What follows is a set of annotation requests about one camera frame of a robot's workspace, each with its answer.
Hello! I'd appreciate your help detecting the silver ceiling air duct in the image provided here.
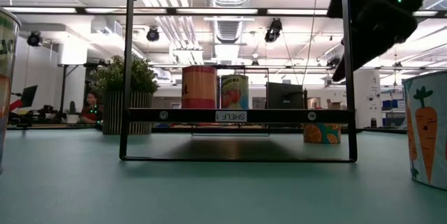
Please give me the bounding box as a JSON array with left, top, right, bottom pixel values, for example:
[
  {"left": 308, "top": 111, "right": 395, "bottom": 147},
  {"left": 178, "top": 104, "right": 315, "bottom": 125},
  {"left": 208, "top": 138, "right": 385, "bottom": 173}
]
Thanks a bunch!
[{"left": 204, "top": 0, "right": 256, "bottom": 63}]

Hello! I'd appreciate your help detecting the brown cardboard box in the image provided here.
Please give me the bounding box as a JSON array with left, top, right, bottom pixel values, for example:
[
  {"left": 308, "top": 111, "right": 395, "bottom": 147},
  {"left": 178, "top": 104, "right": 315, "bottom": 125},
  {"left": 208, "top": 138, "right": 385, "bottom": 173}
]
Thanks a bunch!
[{"left": 326, "top": 98, "right": 345, "bottom": 111}]

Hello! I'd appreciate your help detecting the black ceiling spotlight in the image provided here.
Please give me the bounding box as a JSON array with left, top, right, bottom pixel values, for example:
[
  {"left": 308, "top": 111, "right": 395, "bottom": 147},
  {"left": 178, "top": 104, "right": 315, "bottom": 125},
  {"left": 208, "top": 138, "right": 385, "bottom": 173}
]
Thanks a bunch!
[
  {"left": 27, "top": 31, "right": 43, "bottom": 47},
  {"left": 145, "top": 27, "right": 161, "bottom": 43},
  {"left": 264, "top": 17, "right": 284, "bottom": 43}
]

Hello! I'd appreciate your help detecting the black suspended light bar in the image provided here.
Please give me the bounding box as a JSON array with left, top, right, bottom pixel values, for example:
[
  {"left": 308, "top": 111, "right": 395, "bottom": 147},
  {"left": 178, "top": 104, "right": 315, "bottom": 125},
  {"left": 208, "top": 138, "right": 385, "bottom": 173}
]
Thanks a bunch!
[{"left": 0, "top": 6, "right": 447, "bottom": 18}]

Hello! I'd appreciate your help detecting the mixed fruit label tin can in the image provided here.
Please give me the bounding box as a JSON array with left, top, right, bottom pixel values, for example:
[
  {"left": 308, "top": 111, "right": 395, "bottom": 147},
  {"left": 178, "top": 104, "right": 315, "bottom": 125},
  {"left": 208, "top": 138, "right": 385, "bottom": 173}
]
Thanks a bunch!
[{"left": 181, "top": 65, "right": 218, "bottom": 110}]

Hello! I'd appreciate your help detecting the peaches label tin can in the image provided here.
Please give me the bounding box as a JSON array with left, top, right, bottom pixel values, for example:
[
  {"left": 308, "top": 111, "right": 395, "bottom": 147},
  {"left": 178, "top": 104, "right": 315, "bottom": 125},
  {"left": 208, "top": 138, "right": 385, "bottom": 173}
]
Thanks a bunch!
[{"left": 0, "top": 6, "right": 22, "bottom": 177}]

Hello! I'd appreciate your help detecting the tomatoes label tin can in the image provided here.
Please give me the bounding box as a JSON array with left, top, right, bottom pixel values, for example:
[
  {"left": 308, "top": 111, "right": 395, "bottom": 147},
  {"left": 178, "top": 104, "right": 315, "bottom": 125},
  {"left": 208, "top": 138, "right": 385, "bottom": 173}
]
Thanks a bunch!
[{"left": 220, "top": 74, "right": 250, "bottom": 110}]

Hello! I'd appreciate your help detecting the black background stand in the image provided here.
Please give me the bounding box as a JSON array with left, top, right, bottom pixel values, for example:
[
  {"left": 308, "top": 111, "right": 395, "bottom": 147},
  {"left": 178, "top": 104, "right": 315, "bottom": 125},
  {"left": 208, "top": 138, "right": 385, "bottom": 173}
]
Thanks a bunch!
[{"left": 57, "top": 62, "right": 105, "bottom": 125}]

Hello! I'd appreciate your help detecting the potted plant in striped pot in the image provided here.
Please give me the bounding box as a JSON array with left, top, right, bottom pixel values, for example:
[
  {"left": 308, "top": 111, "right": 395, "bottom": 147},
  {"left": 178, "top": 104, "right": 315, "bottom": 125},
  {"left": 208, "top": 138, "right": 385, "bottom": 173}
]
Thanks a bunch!
[{"left": 89, "top": 53, "right": 161, "bottom": 136}]

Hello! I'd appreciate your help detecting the wooden shelf with black frame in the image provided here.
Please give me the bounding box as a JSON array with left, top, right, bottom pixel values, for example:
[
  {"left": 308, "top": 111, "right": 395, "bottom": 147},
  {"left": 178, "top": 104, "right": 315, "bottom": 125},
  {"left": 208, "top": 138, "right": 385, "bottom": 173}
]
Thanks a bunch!
[{"left": 119, "top": 0, "right": 358, "bottom": 164}]

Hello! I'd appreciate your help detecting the red and black chair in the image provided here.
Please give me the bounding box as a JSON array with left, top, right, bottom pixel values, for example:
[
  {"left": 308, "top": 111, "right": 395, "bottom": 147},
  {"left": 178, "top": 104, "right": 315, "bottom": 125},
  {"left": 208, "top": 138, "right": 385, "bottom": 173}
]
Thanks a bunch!
[{"left": 8, "top": 98, "right": 36, "bottom": 128}]

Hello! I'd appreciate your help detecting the black computer monitor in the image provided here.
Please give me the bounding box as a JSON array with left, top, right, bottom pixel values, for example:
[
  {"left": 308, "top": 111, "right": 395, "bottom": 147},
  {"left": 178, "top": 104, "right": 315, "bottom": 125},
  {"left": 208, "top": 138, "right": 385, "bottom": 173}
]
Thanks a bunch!
[
  {"left": 17, "top": 84, "right": 39, "bottom": 110},
  {"left": 265, "top": 82, "right": 309, "bottom": 110}
]

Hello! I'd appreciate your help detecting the carrot picture tin can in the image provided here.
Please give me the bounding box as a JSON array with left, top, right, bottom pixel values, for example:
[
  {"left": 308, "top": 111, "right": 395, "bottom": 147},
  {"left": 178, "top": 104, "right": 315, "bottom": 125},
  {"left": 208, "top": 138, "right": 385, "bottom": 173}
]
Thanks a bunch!
[{"left": 402, "top": 70, "right": 447, "bottom": 193}]

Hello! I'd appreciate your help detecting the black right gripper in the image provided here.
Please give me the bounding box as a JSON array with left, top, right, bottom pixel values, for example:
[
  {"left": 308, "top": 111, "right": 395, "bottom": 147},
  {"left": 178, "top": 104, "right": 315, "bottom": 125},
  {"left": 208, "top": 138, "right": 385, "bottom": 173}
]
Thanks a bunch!
[{"left": 327, "top": 0, "right": 419, "bottom": 82}]

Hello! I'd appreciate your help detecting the blue storage bin rack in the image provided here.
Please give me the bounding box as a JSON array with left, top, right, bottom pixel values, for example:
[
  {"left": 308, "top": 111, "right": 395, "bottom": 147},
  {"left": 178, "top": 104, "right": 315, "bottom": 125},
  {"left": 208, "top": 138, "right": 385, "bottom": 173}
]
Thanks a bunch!
[{"left": 381, "top": 98, "right": 408, "bottom": 128}]

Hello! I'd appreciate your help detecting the person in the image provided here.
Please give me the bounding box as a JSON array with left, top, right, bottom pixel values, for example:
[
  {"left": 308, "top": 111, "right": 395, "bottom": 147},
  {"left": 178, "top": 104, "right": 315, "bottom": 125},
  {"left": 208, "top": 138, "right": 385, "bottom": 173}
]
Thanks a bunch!
[{"left": 80, "top": 91, "right": 105, "bottom": 125}]

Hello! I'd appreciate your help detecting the short orange slices tin can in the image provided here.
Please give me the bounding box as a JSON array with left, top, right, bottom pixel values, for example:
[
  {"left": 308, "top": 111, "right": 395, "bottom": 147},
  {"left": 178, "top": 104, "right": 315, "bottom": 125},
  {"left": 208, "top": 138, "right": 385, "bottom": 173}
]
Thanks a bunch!
[{"left": 302, "top": 123, "right": 342, "bottom": 145}]

